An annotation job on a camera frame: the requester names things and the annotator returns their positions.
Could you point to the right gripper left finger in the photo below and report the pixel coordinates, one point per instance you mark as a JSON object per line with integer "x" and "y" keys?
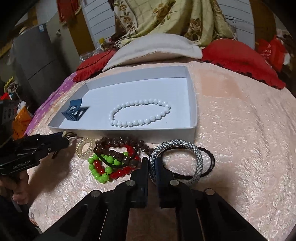
{"x": 103, "y": 215}

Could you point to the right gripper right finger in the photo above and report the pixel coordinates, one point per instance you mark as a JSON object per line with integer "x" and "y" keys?
{"x": 201, "y": 215}

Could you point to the thin black hair elastic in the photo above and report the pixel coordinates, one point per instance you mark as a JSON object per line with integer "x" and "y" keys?
{"x": 188, "y": 177}

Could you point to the blue plastic hair claw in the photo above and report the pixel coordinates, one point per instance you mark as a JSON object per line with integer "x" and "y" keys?
{"x": 75, "y": 111}

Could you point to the person's left hand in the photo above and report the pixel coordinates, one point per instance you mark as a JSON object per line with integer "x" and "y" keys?
{"x": 20, "y": 188}

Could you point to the purple floral sheet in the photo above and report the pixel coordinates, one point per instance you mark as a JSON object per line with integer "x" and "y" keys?
{"x": 44, "y": 113}

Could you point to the pink quilted bedspread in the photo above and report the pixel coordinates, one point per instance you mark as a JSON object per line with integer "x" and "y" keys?
{"x": 247, "y": 125}

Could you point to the grey cabinet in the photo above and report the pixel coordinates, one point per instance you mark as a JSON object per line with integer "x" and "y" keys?
{"x": 39, "y": 68}

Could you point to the left red ruffled cushion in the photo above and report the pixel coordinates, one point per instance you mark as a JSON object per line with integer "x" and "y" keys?
{"x": 93, "y": 65}

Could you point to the red ruffled cushion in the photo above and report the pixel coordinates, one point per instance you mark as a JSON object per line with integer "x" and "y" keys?
{"x": 240, "y": 58}
{"x": 93, "y": 65}

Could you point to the white shallow cardboard tray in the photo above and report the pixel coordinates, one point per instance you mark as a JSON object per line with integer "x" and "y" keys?
{"x": 152, "y": 104}

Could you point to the right red ruffled cushion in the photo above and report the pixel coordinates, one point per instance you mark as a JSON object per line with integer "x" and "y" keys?
{"x": 240, "y": 58}

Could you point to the beige pillow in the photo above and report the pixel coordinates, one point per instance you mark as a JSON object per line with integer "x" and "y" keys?
{"x": 154, "y": 47}

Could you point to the red plastic bag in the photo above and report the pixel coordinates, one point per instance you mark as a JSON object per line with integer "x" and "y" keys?
{"x": 273, "y": 52}

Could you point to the floral yellow-green blanket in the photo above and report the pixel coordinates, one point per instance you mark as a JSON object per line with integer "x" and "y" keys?
{"x": 200, "y": 21}

